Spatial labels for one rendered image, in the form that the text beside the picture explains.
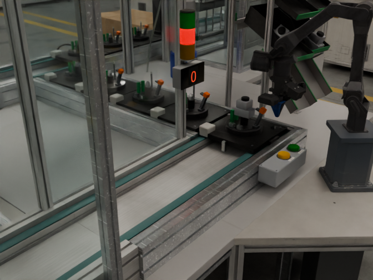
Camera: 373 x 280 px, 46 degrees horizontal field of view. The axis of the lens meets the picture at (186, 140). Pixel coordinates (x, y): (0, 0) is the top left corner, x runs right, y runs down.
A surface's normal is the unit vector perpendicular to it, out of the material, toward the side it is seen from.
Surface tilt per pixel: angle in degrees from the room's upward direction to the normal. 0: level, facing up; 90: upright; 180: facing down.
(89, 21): 90
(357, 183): 90
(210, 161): 0
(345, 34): 90
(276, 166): 0
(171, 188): 0
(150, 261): 90
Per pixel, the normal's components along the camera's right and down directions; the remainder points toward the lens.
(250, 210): 0.00, -0.90
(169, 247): 0.77, 0.28
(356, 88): -0.39, -0.11
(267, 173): -0.64, 0.34
